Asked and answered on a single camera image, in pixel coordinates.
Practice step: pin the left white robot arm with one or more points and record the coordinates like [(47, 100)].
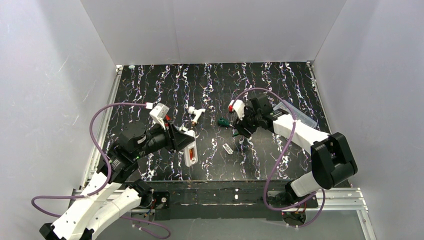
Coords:
[(90, 214)]

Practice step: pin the white remote control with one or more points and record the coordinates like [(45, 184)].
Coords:
[(192, 144)]

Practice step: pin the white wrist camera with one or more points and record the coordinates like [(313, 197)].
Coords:
[(238, 107), (158, 113)]

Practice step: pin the white battery cover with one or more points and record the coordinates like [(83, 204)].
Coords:
[(228, 149)]

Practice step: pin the green handled screwdriver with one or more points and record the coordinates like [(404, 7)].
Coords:
[(223, 122)]

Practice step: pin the clear plastic screw box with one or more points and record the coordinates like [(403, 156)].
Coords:
[(299, 115)]

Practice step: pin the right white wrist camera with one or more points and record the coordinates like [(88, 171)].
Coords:
[(238, 107)]

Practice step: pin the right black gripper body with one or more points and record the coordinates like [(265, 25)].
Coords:
[(244, 122)]

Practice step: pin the orange battery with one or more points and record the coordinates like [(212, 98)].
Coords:
[(191, 153)]

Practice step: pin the aluminium frame rail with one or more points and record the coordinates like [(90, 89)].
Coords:
[(338, 199)]

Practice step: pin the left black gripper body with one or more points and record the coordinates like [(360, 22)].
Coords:
[(171, 137)]

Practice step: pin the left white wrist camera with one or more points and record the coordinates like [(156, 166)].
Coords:
[(158, 113)]

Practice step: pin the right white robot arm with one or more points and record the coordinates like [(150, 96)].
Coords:
[(332, 161)]

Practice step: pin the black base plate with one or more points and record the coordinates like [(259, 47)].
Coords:
[(216, 199)]

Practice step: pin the white plastic faucet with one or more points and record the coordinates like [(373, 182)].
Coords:
[(197, 114)]

